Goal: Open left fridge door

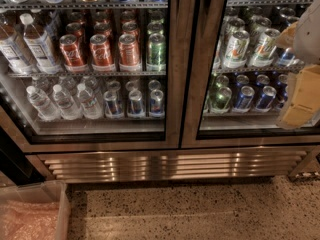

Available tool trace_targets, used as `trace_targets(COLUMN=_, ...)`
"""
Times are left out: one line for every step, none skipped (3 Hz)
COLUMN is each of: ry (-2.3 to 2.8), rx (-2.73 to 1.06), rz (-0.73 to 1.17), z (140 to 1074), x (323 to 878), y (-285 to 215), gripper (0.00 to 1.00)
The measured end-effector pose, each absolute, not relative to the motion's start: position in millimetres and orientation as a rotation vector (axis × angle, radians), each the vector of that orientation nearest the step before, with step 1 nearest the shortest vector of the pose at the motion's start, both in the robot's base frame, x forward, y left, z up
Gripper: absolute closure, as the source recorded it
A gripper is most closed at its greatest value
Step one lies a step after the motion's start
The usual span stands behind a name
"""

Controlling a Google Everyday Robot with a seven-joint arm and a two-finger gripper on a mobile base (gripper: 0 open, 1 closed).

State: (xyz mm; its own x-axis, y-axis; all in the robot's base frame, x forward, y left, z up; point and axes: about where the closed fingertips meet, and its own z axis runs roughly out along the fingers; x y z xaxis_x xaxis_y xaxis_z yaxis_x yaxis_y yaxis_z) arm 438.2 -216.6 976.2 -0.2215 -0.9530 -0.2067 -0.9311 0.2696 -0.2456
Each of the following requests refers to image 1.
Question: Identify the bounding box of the energy drink can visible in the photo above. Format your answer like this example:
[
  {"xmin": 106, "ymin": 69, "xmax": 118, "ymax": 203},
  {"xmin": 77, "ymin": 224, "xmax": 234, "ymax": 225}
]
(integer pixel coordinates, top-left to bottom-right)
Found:
[
  {"xmin": 103, "ymin": 91, "xmax": 124, "ymax": 118},
  {"xmin": 150, "ymin": 89, "xmax": 164, "ymax": 117},
  {"xmin": 128, "ymin": 90, "xmax": 145, "ymax": 118}
]

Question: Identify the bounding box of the green soda can left door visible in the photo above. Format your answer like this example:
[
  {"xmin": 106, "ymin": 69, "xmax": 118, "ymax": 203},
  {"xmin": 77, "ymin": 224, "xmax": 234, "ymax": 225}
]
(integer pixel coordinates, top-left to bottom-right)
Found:
[{"xmin": 146, "ymin": 33, "xmax": 166, "ymax": 71}]

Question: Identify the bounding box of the white green soda can left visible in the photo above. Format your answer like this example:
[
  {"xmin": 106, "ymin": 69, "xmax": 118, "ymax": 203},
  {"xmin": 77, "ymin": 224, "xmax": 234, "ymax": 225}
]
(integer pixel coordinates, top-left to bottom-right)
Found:
[{"xmin": 223, "ymin": 30, "xmax": 250, "ymax": 69}]

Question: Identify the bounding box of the blue can lower left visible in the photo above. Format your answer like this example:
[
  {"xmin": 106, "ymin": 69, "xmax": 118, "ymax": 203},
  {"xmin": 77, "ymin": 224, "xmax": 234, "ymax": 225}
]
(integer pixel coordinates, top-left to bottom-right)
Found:
[{"xmin": 233, "ymin": 86, "xmax": 255, "ymax": 112}]

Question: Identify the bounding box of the tea bottle far left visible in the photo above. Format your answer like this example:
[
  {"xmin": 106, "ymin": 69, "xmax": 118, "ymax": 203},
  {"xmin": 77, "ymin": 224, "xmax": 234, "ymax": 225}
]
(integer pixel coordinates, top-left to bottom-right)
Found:
[{"xmin": 0, "ymin": 15, "xmax": 37, "ymax": 75}]

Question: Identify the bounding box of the energy drink can left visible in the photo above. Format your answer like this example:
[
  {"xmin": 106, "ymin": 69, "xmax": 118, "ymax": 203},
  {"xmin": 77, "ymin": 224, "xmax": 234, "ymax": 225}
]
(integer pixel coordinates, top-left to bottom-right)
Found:
[{"xmin": 103, "ymin": 91, "xmax": 124, "ymax": 118}]

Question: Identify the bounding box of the white green soda can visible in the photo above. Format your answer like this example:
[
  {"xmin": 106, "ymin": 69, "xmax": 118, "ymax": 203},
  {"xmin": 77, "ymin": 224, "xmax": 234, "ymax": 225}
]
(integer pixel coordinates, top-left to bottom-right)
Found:
[
  {"xmin": 247, "ymin": 28, "xmax": 280, "ymax": 67},
  {"xmin": 223, "ymin": 30, "xmax": 250, "ymax": 69}
]

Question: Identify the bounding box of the water bottle left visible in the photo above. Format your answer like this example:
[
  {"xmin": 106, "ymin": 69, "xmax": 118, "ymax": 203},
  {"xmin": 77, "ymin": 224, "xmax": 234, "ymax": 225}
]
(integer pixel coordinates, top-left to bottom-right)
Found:
[{"xmin": 26, "ymin": 86, "xmax": 60, "ymax": 121}]

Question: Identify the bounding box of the energy drink can right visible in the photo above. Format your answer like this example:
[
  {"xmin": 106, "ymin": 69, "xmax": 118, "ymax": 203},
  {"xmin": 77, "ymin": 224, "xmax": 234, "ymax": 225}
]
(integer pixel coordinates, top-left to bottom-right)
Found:
[{"xmin": 150, "ymin": 89, "xmax": 164, "ymax": 117}]

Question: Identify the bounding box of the energy drink can middle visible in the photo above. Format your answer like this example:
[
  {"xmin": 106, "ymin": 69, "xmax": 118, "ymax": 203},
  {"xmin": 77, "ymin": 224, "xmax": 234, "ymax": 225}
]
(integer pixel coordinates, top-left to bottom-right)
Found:
[{"xmin": 128, "ymin": 90, "xmax": 145, "ymax": 118}]

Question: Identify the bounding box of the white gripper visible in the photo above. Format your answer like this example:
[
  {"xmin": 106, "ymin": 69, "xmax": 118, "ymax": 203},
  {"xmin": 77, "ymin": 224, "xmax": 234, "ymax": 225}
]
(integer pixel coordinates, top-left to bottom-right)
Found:
[{"xmin": 276, "ymin": 0, "xmax": 320, "ymax": 129}]

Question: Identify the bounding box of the water bottle right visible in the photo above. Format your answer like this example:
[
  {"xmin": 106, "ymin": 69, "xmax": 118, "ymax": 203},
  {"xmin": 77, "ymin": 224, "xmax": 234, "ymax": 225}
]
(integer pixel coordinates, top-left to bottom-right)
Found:
[{"xmin": 77, "ymin": 83, "xmax": 102, "ymax": 120}]

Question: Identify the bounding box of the steel fridge bottom grille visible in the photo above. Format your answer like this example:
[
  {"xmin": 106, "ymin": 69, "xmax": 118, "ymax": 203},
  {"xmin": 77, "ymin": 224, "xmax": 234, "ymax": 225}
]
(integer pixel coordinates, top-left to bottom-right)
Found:
[{"xmin": 39, "ymin": 148, "xmax": 307, "ymax": 183}]

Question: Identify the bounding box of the red cola can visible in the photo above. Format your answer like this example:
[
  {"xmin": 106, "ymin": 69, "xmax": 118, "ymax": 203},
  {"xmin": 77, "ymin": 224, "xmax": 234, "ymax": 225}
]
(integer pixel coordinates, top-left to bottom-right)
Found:
[
  {"xmin": 89, "ymin": 34, "xmax": 115, "ymax": 72},
  {"xmin": 59, "ymin": 34, "xmax": 87, "ymax": 73}
]

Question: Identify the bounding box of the red cola can front middle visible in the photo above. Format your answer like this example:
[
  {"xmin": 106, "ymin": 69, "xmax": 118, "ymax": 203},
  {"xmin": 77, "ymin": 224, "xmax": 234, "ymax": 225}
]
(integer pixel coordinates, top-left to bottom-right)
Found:
[{"xmin": 89, "ymin": 34, "xmax": 115, "ymax": 72}]

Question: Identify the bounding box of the pink bubble wrap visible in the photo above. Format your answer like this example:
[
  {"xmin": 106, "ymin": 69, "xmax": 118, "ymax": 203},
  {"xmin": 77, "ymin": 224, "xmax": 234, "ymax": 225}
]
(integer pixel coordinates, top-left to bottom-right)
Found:
[{"xmin": 0, "ymin": 200, "xmax": 59, "ymax": 240}]

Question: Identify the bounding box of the water bottle middle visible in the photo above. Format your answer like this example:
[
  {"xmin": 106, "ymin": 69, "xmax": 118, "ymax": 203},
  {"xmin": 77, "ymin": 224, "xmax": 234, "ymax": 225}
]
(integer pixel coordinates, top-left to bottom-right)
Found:
[{"xmin": 53, "ymin": 84, "xmax": 82, "ymax": 120}]

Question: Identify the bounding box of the green can lower right door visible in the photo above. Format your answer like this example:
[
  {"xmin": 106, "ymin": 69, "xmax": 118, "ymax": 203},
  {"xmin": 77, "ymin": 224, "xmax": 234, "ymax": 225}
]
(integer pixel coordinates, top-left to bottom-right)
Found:
[{"xmin": 210, "ymin": 86, "xmax": 232, "ymax": 113}]

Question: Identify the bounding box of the clear plastic bin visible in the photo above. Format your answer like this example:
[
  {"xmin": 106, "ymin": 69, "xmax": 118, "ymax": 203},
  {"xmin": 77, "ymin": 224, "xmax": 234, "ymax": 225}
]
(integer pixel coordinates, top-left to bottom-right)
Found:
[{"xmin": 0, "ymin": 181, "xmax": 71, "ymax": 240}]

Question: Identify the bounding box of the blue can lower middle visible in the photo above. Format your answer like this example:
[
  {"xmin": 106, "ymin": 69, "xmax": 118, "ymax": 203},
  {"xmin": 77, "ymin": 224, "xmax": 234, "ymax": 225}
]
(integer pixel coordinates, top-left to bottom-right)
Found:
[{"xmin": 254, "ymin": 86, "xmax": 277, "ymax": 111}]

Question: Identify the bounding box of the red cola can front left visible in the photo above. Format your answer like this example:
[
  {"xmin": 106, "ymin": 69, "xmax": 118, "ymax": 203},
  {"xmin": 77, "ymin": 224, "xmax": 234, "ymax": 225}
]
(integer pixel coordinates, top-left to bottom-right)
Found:
[{"xmin": 59, "ymin": 34, "xmax": 87, "ymax": 73}]

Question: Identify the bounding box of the glass fridge door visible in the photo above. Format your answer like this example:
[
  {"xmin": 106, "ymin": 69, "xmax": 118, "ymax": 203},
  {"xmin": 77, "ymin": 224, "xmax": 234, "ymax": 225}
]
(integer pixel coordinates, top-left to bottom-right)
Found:
[
  {"xmin": 182, "ymin": 0, "xmax": 320, "ymax": 149},
  {"xmin": 1, "ymin": 0, "xmax": 194, "ymax": 154}
]

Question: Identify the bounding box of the white green soda can right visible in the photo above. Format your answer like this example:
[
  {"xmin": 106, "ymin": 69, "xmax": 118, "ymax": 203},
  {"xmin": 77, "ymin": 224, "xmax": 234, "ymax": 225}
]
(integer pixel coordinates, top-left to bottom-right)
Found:
[{"xmin": 247, "ymin": 28, "xmax": 280, "ymax": 67}]

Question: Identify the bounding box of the water bottle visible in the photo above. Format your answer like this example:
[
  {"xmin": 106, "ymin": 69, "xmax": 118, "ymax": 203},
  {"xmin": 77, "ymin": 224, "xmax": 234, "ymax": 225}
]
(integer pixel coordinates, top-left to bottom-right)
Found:
[
  {"xmin": 77, "ymin": 83, "xmax": 102, "ymax": 120},
  {"xmin": 26, "ymin": 86, "xmax": 60, "ymax": 121},
  {"xmin": 53, "ymin": 84, "xmax": 82, "ymax": 120}
]

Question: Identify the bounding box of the tea bottle white cap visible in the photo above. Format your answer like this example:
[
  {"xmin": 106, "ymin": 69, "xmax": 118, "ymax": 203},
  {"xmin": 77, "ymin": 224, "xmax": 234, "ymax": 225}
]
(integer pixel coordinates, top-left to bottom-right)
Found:
[{"xmin": 20, "ymin": 13, "xmax": 62, "ymax": 74}]

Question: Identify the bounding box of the silver blue can upper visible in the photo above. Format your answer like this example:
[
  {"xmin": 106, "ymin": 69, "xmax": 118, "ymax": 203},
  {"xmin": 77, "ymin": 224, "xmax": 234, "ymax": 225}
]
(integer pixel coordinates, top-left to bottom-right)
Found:
[{"xmin": 276, "ymin": 47, "xmax": 296, "ymax": 67}]

